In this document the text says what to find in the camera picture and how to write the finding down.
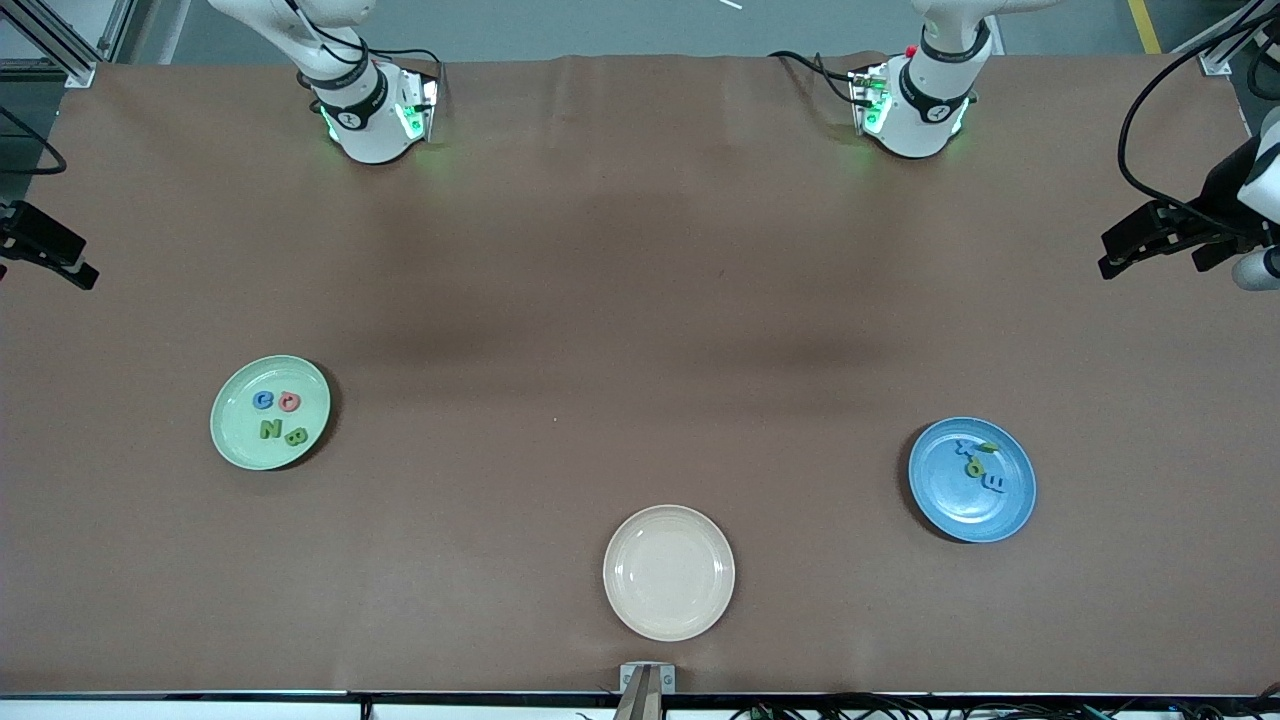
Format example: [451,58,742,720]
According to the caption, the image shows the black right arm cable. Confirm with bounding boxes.
[0,103,68,177]

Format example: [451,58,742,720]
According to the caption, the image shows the black left base cable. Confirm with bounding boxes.
[768,50,863,107]

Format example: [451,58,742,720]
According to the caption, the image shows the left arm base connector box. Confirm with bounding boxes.
[848,62,893,136]

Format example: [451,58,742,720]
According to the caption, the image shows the green plate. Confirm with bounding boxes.
[210,355,332,472]

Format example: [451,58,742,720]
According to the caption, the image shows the cream plate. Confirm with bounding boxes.
[603,504,737,643]

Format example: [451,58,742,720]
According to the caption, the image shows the white table edge rail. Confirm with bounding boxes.
[0,690,1280,720]

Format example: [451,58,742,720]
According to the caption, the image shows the black right base cable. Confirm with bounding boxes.
[360,30,443,83]

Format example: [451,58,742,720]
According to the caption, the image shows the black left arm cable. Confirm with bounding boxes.
[1118,20,1280,236]

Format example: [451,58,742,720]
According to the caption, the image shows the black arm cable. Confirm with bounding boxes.
[0,103,68,177]
[1118,20,1280,236]

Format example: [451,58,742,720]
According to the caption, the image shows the brown table mat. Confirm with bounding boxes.
[0,52,1280,696]

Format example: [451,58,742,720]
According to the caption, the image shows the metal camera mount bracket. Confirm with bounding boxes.
[619,662,677,720]

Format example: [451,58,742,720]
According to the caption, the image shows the blue plate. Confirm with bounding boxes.
[908,417,1038,544]

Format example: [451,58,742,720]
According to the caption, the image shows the yellow floor tape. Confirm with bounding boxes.
[1128,0,1163,56]

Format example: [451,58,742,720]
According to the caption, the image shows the black base cable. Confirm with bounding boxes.
[360,30,443,83]
[768,50,863,107]

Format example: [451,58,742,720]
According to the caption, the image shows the aluminium frame post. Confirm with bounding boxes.
[1195,0,1280,76]
[0,0,136,89]

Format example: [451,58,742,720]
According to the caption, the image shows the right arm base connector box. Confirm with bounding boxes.
[395,68,441,143]

